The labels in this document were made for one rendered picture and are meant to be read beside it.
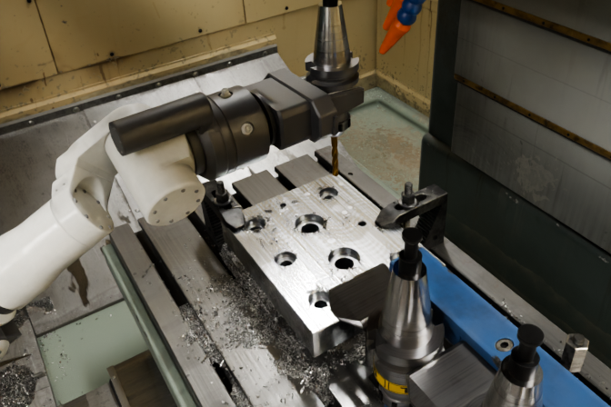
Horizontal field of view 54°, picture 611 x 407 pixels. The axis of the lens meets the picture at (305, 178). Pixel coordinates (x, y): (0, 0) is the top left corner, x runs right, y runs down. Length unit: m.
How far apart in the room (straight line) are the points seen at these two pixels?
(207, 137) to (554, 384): 0.38
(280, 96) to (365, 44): 1.44
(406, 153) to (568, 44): 0.94
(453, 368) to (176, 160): 0.32
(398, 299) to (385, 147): 1.45
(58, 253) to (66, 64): 1.08
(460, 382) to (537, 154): 0.71
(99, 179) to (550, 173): 0.77
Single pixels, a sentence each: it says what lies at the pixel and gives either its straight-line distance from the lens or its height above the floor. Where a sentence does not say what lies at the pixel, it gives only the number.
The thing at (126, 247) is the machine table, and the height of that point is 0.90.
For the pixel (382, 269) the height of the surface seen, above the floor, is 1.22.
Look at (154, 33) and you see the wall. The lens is 1.73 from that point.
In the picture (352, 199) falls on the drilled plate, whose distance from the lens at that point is 1.02.
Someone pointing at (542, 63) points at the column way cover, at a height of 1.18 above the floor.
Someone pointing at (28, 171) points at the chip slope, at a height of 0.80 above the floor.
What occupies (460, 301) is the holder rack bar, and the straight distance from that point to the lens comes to 0.54.
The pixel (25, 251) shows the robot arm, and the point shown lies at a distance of 0.66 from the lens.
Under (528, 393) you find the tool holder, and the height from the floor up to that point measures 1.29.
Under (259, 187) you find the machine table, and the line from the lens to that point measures 1.22.
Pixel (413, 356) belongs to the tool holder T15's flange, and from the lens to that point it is 0.50.
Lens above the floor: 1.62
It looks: 36 degrees down
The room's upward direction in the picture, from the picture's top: 4 degrees counter-clockwise
